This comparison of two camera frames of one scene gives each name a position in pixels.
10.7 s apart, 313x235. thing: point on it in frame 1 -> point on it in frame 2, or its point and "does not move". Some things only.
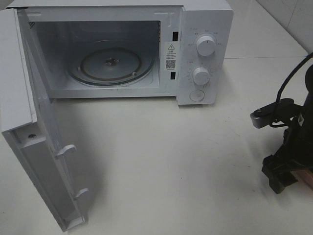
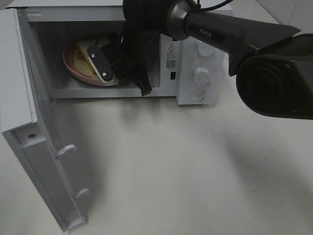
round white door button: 196,95 does not move
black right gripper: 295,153 -> 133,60
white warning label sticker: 171,56 does not move
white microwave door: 25,121 does not move
